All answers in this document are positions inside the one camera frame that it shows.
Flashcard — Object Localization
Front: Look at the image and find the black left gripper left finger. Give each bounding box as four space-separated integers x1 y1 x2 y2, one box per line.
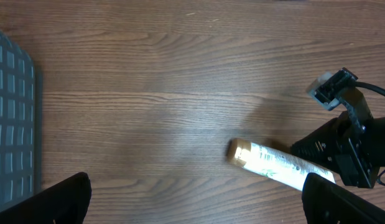
0 172 92 224

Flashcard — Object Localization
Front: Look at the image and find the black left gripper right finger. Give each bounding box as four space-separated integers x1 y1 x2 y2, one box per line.
302 173 385 224

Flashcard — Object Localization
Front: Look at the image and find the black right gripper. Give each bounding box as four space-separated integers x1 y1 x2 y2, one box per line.
290 87 385 189

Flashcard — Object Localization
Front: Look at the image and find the white shampoo tube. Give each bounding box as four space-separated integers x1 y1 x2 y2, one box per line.
227 138 335 191

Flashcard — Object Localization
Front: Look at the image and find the dark grey plastic basket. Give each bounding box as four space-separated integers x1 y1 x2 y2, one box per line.
0 31 42 212

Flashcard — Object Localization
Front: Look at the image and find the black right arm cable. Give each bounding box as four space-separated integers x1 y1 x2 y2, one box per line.
353 81 385 101

